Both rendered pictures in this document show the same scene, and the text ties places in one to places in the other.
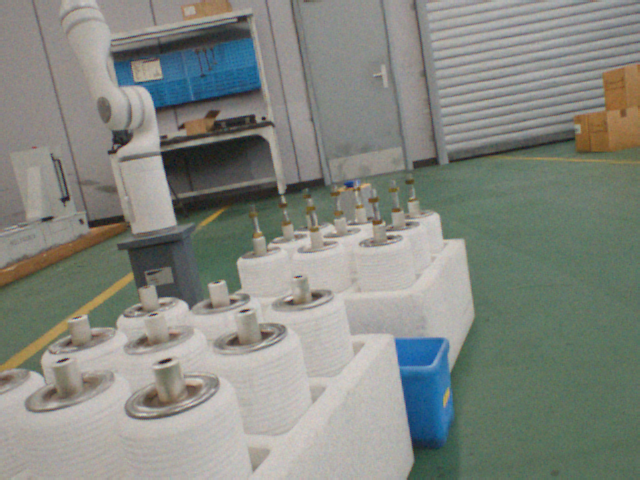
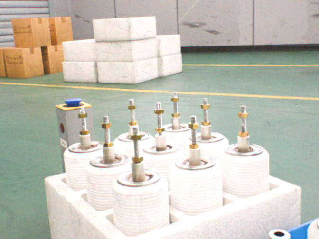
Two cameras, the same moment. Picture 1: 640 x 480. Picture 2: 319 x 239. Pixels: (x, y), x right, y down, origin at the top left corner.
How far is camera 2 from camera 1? 0.90 m
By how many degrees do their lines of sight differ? 55
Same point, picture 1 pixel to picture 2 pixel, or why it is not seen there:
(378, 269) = (262, 173)
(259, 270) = (162, 196)
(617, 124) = (29, 58)
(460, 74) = not seen: outside the picture
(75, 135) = not seen: outside the picture
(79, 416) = not seen: outside the picture
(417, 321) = (297, 209)
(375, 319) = (271, 216)
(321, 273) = (218, 186)
